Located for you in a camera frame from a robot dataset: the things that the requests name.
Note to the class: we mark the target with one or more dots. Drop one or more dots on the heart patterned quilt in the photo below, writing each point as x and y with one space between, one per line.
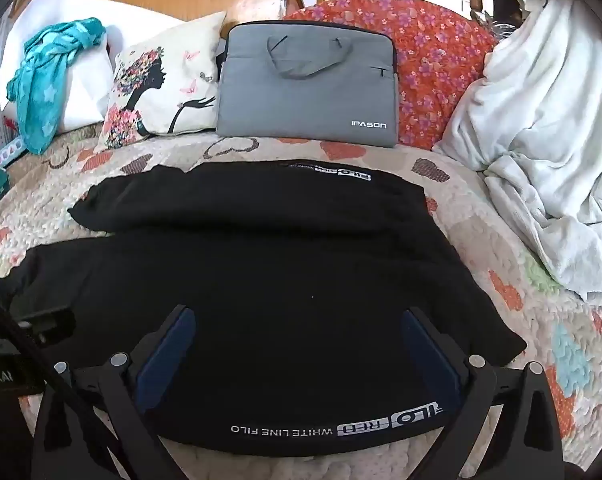
481 220

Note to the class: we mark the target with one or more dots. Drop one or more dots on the printed cushion with figure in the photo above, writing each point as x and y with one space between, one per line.
181 75

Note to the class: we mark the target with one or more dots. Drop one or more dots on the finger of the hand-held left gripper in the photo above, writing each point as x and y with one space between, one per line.
51 322

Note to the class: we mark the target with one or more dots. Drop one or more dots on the red floral cushion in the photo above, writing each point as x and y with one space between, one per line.
431 70

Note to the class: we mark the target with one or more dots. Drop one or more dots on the paint palette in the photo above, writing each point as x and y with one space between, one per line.
8 151

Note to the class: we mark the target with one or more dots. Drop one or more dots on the white blanket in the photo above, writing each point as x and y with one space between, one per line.
541 110

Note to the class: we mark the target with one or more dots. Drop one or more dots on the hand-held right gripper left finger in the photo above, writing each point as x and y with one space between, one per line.
166 355

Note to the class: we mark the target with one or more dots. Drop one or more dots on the black pants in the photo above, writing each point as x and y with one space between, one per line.
281 270

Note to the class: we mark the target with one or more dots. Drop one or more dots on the white pillow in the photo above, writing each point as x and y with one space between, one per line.
86 90

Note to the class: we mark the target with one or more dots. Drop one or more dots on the teal star scarf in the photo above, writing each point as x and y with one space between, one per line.
41 95

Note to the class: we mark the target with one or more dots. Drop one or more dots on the grey laptop bag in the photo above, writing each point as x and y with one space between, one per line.
306 105

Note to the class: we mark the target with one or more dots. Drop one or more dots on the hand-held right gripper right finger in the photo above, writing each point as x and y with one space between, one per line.
431 360

